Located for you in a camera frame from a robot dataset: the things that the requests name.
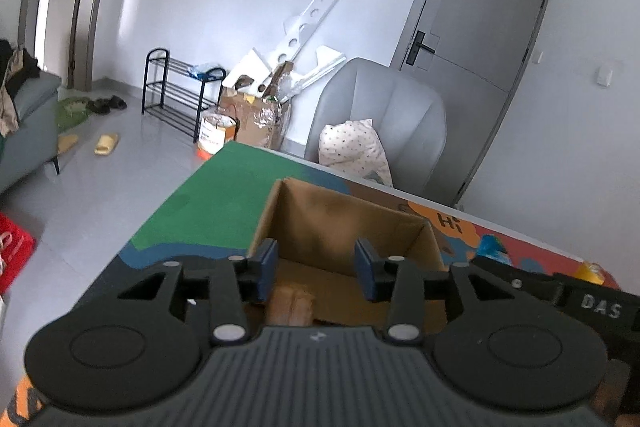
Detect beige cracker packet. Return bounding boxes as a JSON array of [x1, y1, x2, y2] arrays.
[[265, 284, 314, 327]]

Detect brown paper bag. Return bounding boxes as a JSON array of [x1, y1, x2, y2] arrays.
[[218, 61, 294, 150]]

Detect black clothes pile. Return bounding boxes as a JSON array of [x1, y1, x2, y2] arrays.
[[0, 39, 40, 98]]

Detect white orange bucket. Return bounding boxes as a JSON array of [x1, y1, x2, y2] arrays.
[[196, 109, 238, 160]]

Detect yellow slipper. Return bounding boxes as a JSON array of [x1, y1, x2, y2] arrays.
[[94, 133, 119, 156]]

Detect black slippers pair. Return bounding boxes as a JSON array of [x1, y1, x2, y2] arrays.
[[86, 95, 127, 115]]

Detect green floor mat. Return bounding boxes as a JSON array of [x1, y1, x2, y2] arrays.
[[55, 96, 91, 134]]

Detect grey armchair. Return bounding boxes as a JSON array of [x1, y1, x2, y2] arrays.
[[304, 57, 447, 196]]

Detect white dotted pillow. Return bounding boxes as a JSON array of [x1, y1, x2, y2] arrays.
[[318, 119, 393, 187]]

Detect black shoe rack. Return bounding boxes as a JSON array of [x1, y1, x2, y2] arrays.
[[141, 48, 227, 143]]

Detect white wall switch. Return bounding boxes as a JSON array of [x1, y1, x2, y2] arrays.
[[597, 63, 614, 88]]

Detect grey door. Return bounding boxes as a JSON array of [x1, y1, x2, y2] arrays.
[[392, 0, 547, 205]]

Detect white perforated board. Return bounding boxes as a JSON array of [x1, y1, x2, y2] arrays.
[[221, 0, 338, 96]]

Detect colourful cartoon table mat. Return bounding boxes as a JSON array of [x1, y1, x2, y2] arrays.
[[1, 144, 639, 426]]

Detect grey sofa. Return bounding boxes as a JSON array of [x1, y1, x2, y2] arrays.
[[0, 72, 61, 192]]

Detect red shopping bag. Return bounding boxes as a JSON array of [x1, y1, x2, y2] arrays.
[[0, 215, 36, 295]]

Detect yellow jar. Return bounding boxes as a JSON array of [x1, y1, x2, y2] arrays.
[[573, 261, 612, 286]]

